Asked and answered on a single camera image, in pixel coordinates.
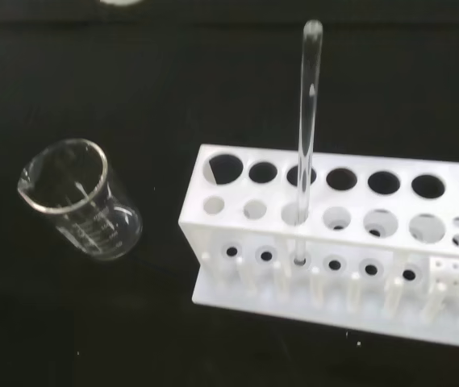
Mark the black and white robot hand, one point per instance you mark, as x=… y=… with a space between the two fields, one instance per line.
x=122 y=1

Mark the white test tube rack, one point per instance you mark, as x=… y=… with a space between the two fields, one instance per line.
x=334 y=159

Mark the small clear glass beaker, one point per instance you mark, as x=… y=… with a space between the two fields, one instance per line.
x=124 y=225

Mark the black bench cloth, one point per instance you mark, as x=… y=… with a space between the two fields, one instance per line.
x=92 y=322

